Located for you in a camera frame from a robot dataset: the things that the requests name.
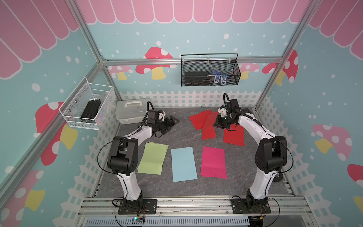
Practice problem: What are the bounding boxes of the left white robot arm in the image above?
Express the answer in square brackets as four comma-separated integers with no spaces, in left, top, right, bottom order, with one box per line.
[107,101,180,214]

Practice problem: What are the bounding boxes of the blue white item in basket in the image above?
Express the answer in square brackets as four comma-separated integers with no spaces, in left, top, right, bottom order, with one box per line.
[205,68,227,85]

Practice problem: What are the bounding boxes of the large green paper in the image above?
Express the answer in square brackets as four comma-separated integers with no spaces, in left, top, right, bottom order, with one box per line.
[138,142,168,175]

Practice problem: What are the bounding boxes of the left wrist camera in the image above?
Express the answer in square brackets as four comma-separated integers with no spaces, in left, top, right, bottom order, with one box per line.
[158,111,165,122]

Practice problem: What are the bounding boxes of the white plastic storage box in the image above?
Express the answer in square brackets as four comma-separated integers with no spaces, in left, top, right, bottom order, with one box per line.
[115,98,150,125]

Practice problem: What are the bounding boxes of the black box in mesh basket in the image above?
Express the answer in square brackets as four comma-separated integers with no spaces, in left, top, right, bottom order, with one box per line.
[181,72,212,87]

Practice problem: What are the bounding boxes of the red paper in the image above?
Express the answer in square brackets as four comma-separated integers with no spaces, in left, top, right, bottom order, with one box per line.
[223,124,245,147]
[202,112,219,140]
[189,110,212,130]

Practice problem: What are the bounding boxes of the green lit circuit board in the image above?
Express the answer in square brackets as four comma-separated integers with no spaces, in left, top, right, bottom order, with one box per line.
[132,217,146,225]

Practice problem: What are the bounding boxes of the blue paper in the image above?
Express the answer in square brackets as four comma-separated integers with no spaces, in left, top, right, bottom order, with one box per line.
[171,147,198,182]

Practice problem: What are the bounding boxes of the black mesh wall basket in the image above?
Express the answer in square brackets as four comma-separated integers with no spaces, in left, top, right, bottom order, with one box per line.
[180,53,241,87]

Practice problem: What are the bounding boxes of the white wire wall basket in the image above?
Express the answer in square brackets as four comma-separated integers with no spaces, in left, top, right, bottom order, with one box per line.
[59,78,116,130]

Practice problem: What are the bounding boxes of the black block in wire basket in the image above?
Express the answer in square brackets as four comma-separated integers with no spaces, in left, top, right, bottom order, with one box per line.
[80,99,101,124]

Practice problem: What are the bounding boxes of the black tape roll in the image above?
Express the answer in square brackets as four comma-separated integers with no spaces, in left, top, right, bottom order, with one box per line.
[273,172,283,182]

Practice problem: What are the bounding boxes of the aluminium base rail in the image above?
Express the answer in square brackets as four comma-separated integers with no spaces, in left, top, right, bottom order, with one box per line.
[74,194,318,227]

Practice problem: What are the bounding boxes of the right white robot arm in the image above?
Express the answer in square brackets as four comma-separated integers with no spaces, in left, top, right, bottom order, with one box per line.
[213,93,287,215]

